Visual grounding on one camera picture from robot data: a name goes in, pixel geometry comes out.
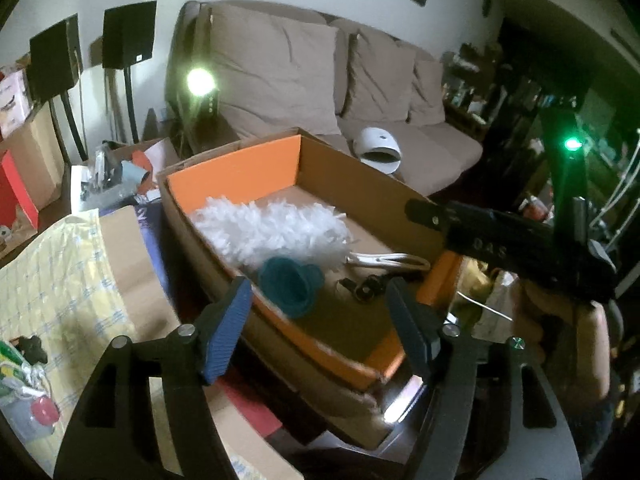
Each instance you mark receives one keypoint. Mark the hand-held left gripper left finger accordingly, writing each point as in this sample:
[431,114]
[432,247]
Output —
[225,330]

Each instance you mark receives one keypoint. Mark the black lantern with light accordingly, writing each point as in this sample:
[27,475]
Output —
[207,105]

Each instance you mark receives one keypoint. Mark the small black object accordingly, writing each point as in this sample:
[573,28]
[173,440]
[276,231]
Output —
[32,350]

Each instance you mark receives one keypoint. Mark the yellow plastic bag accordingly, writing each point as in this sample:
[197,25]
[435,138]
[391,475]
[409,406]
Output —
[480,280]

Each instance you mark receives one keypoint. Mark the red flat box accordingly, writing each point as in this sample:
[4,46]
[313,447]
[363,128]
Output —
[250,407]

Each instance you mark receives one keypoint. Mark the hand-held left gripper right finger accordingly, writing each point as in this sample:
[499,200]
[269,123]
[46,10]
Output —
[405,320]

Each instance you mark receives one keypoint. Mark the red box with oval label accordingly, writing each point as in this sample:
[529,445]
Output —
[15,195]

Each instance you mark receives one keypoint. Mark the brown sofa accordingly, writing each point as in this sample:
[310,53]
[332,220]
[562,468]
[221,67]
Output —
[450,150]

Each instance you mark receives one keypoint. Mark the blue silicone funnel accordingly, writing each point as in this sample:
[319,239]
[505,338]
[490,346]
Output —
[287,285]

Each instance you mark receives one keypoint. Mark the white feather duster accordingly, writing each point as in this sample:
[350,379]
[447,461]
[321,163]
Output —
[280,230]

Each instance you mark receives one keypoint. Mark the orange cardboard box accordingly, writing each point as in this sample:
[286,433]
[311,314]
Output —
[350,180]

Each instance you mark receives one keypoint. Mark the white metal frame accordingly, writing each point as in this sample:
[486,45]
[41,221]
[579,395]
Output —
[625,195]

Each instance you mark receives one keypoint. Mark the clear bottle with red cap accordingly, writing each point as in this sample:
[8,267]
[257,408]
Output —
[22,415]

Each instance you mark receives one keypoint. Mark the white box with blue stripes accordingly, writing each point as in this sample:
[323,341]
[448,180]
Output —
[400,400]

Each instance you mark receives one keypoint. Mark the white nail lamp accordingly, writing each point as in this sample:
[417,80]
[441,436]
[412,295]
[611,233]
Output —
[377,147]

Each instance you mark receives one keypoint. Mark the dark cluttered shelf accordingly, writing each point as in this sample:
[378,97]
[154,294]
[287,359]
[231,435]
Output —
[540,70]

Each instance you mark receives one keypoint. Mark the black speaker on stand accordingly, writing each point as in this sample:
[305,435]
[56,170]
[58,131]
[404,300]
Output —
[52,60]
[130,35]

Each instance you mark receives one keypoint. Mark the dark blue box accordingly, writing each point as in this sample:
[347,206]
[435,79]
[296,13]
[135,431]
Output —
[150,240]

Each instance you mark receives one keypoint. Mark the person's right hand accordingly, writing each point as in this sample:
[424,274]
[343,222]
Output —
[550,310]

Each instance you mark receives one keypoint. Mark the small open box of clutter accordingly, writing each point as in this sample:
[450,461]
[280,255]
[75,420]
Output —
[120,175]

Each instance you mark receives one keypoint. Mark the pink and white box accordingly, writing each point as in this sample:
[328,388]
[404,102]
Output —
[12,102]

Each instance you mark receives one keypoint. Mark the small brown sofa cushion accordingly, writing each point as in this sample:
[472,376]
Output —
[427,95]

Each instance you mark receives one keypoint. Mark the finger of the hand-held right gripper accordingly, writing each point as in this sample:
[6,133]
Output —
[427,215]

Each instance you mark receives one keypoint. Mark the person's right forearm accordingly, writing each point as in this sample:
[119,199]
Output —
[600,350]

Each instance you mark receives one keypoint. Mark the large brown sofa cushion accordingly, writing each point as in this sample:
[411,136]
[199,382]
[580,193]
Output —
[275,70]

